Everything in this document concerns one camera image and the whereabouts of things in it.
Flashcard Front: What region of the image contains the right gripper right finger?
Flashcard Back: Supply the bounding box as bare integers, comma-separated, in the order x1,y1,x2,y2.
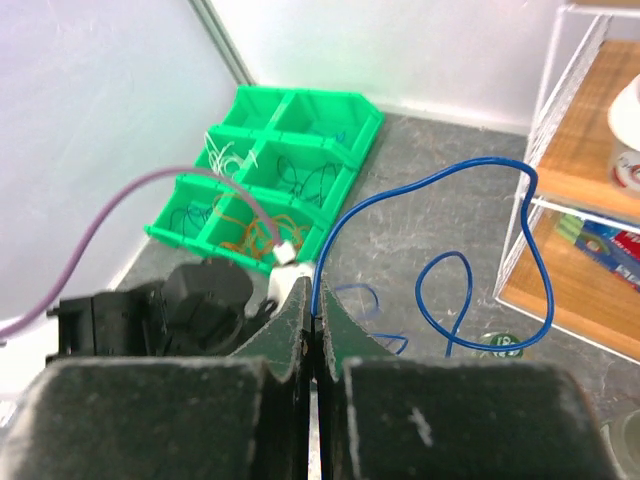
319,288,608,479

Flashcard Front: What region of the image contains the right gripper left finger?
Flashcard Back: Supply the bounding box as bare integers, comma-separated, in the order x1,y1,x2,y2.
1,278,311,479

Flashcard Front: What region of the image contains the orange wire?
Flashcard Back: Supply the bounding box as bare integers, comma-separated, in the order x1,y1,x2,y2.
213,193,311,261

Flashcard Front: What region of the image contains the dark purple wire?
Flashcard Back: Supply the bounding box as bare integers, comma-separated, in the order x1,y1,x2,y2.
167,199,216,236

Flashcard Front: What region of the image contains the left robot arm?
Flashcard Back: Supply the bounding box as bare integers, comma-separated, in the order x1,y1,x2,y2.
45,257,275,364

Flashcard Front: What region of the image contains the left glass bottle green cap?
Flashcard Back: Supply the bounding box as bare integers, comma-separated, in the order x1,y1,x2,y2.
477,332,525,360

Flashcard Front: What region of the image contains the glass bottle green cap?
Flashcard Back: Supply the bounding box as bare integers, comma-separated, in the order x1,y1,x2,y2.
600,410,639,479
477,332,525,360

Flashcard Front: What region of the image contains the right glass bottle green cap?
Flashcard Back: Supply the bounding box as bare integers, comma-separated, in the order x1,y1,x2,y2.
600,410,639,479

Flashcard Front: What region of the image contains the green compartment bin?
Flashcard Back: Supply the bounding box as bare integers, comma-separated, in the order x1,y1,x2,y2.
145,86,384,275

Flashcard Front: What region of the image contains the blue snack box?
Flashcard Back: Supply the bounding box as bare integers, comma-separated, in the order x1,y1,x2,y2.
555,214,639,291

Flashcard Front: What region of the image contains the white paper coffee cup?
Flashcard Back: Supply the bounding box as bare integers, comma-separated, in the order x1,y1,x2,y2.
607,76,640,197

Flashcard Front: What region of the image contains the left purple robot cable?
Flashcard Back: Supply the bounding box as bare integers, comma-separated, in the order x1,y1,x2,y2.
0,167,284,339

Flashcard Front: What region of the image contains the white wire wooden shelf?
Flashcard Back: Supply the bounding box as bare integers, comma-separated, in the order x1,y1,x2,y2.
494,1,639,362

